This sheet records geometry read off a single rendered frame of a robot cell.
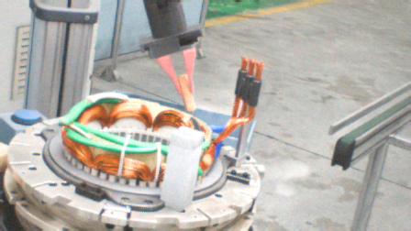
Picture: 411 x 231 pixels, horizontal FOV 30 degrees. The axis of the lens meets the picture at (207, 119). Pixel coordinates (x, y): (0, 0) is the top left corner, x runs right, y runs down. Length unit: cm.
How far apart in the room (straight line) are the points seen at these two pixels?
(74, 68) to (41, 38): 8
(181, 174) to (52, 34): 58
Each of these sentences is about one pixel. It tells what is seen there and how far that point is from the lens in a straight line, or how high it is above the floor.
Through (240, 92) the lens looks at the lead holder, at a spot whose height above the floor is 120.
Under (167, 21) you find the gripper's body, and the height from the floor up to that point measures 122.
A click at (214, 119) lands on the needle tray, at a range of 131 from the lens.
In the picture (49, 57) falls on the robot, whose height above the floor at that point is 109.
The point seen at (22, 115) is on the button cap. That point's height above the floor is 104.
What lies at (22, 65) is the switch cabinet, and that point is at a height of 46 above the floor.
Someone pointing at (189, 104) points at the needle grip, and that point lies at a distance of 125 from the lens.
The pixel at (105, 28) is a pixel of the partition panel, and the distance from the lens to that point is 471.
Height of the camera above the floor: 149
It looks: 20 degrees down
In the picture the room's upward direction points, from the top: 10 degrees clockwise
